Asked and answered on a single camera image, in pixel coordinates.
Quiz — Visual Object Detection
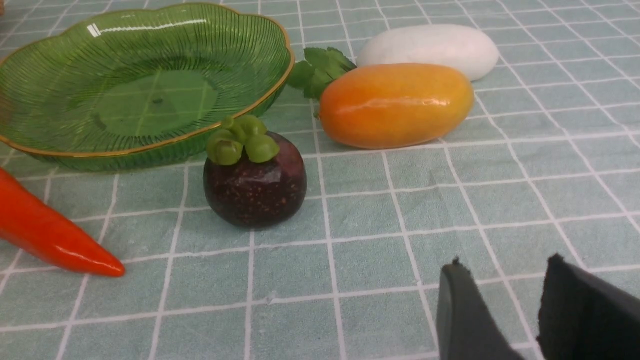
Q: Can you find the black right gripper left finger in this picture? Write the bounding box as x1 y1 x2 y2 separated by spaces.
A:
436 257 522 360

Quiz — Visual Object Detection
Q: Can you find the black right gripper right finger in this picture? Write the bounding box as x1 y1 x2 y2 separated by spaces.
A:
536 253 640 360

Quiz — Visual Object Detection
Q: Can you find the orange yellow mango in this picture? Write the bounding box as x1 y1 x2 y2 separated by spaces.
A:
318 63 474 150

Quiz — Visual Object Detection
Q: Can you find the dark purple mangosteen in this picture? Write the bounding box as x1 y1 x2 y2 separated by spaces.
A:
203 114 307 229

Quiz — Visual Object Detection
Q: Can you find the white radish with leaves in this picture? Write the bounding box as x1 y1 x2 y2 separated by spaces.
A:
287 23 500 100

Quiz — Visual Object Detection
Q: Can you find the orange carrot with leaves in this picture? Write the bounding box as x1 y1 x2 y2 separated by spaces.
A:
0 169 126 278

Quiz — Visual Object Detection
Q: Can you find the checked green tablecloth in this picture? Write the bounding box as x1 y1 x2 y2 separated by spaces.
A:
0 0 640 360

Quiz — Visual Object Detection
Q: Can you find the green glass leaf plate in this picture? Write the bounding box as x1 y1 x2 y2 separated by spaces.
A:
1 2 295 171

